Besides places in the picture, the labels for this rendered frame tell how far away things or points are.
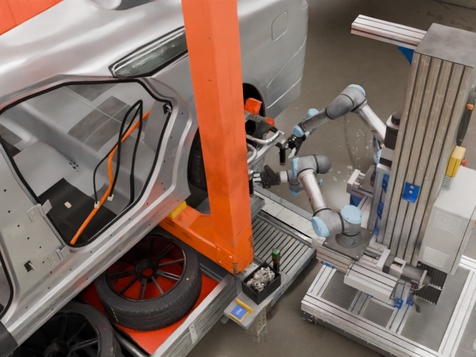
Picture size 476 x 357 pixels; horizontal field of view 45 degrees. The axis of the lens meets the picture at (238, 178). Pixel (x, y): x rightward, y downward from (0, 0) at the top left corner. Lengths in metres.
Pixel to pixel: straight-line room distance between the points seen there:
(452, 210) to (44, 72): 2.04
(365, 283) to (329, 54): 3.31
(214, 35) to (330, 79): 3.50
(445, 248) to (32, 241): 2.08
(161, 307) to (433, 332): 1.65
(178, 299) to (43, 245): 0.94
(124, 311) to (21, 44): 1.62
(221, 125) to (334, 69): 3.37
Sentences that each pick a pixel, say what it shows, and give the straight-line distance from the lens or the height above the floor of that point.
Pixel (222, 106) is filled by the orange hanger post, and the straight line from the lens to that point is 2.55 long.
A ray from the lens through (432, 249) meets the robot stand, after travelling 3.26.
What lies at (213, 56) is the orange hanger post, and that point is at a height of 2.10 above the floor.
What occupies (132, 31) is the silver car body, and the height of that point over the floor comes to 1.90.
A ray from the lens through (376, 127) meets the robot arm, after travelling 3.55.
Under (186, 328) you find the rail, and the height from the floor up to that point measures 0.38.
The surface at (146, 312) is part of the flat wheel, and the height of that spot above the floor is 0.50.
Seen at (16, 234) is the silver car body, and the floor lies 1.41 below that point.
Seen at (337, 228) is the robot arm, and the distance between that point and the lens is 3.13.
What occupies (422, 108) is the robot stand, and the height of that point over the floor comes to 1.76.
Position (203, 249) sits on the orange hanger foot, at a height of 0.58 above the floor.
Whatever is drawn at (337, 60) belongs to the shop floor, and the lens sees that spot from 6.01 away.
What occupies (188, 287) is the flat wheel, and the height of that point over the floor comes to 0.50.
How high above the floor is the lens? 3.45
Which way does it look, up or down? 46 degrees down
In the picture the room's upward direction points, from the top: 5 degrees counter-clockwise
